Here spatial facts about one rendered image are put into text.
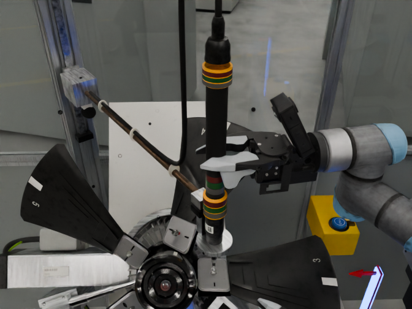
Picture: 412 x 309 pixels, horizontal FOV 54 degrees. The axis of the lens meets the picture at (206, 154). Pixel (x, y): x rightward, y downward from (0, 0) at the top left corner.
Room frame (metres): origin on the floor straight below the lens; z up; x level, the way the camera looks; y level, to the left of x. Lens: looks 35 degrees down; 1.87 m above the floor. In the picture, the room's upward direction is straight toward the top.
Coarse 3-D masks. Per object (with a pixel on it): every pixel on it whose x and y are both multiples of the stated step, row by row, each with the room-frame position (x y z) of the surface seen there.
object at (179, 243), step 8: (176, 216) 0.63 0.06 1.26; (176, 224) 0.61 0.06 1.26; (184, 224) 0.60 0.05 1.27; (192, 224) 0.59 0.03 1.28; (168, 232) 0.61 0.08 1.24; (184, 232) 0.58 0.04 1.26; (192, 232) 0.57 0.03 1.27; (168, 240) 0.59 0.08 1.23; (176, 240) 0.58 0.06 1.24; (184, 240) 0.57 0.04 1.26; (192, 240) 0.56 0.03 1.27; (176, 248) 0.56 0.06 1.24; (184, 248) 0.55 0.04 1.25
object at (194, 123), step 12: (192, 120) 0.79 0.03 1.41; (204, 120) 0.77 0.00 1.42; (192, 132) 0.77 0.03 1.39; (228, 132) 0.72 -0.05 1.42; (192, 144) 0.74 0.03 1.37; (204, 144) 0.73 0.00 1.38; (192, 156) 0.72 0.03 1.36; (204, 156) 0.70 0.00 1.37; (180, 168) 0.72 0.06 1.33; (192, 168) 0.70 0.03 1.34; (192, 180) 0.67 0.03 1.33; (204, 180) 0.65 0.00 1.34; (240, 180) 0.62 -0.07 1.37; (180, 192) 0.67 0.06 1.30; (228, 192) 0.61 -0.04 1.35; (180, 204) 0.64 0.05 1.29; (180, 216) 0.62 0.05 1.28; (192, 216) 0.59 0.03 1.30
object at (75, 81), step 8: (64, 72) 1.05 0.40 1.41; (72, 72) 1.05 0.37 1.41; (80, 72) 1.05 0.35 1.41; (88, 72) 1.05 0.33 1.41; (64, 80) 1.02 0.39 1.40; (72, 80) 1.00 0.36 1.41; (80, 80) 1.00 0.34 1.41; (88, 80) 1.00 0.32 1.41; (96, 80) 1.02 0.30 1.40; (64, 88) 1.04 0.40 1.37; (72, 88) 0.98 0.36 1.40; (80, 88) 0.99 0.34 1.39; (88, 88) 1.00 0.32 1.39; (96, 88) 1.01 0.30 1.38; (72, 96) 0.99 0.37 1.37; (80, 96) 0.99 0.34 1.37; (80, 104) 0.98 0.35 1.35
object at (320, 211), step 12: (312, 204) 0.89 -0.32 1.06; (324, 204) 0.88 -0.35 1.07; (312, 216) 0.87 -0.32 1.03; (324, 216) 0.83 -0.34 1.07; (336, 216) 0.83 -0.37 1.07; (312, 228) 0.85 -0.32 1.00; (324, 228) 0.78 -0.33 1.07; (348, 228) 0.78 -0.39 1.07; (324, 240) 0.76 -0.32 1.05; (336, 240) 0.76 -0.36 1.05; (348, 240) 0.76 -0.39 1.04; (336, 252) 0.76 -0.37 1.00; (348, 252) 0.76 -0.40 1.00
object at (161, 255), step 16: (160, 256) 0.52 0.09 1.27; (176, 256) 0.52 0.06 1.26; (192, 256) 0.59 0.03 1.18; (144, 272) 0.50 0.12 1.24; (160, 272) 0.50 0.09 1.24; (176, 272) 0.50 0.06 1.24; (192, 272) 0.50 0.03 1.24; (144, 288) 0.48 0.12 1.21; (160, 288) 0.48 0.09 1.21; (176, 288) 0.48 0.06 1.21; (192, 288) 0.48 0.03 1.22; (144, 304) 0.46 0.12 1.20; (160, 304) 0.46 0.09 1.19; (176, 304) 0.46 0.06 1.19
